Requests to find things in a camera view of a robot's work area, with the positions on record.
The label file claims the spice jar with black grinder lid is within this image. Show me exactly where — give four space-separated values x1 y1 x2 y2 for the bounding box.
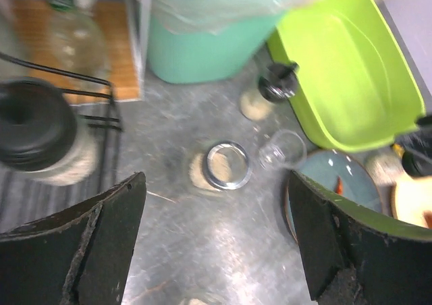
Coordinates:
239 61 300 121

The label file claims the green plastic tub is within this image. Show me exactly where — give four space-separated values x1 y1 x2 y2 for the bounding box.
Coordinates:
267 0 426 153

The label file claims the yellow snack packet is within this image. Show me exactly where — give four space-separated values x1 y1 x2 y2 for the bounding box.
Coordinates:
391 143 405 158

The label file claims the clear glass cup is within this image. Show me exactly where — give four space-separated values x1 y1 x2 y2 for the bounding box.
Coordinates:
258 130 307 169

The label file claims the white wire shelf rack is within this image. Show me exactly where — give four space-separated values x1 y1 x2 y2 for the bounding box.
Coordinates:
1 0 142 101

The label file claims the open glass jar with powder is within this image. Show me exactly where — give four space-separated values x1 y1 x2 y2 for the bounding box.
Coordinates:
178 294 227 305
184 140 252 196

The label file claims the teal trash bin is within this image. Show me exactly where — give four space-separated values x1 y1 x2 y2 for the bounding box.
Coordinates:
146 13 284 84

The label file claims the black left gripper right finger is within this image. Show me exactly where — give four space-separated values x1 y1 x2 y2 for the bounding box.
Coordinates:
288 171 431 304

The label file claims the clear bottle on bottom shelf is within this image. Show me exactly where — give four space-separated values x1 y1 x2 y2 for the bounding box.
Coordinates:
47 0 111 80

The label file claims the orange chicken wing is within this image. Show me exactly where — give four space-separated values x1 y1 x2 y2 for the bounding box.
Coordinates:
334 177 343 196

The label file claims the clear plastic bin liner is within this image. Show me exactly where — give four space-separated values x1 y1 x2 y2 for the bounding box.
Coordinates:
152 0 317 34

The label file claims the blue ceramic plate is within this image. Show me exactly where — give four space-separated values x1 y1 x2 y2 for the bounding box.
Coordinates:
283 149 384 245

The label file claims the brown meat piece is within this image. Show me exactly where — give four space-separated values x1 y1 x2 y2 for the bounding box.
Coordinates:
423 211 432 229

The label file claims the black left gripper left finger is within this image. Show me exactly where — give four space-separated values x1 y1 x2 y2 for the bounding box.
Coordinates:
1 172 146 304

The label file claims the yellow plate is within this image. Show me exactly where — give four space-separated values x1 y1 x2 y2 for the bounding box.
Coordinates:
391 176 431 228

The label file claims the black wire dish rack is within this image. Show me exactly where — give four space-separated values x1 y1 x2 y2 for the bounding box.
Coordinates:
1 53 123 193

